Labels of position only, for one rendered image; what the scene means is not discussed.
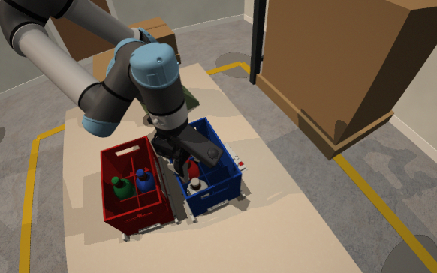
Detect dark blue bottle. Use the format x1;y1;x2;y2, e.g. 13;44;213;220
136;169;156;194

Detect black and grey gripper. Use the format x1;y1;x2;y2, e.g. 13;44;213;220
151;118;200;183

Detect blue crate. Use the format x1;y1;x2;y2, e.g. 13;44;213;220
175;124;242;217

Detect green bottle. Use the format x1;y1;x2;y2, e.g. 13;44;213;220
112;177;137;200

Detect red plastic bottle crate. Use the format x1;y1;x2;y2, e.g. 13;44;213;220
101;144;174;236

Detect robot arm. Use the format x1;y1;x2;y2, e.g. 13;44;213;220
0;0;224;169

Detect white paper pick list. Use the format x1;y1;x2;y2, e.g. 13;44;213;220
224;143;248;173

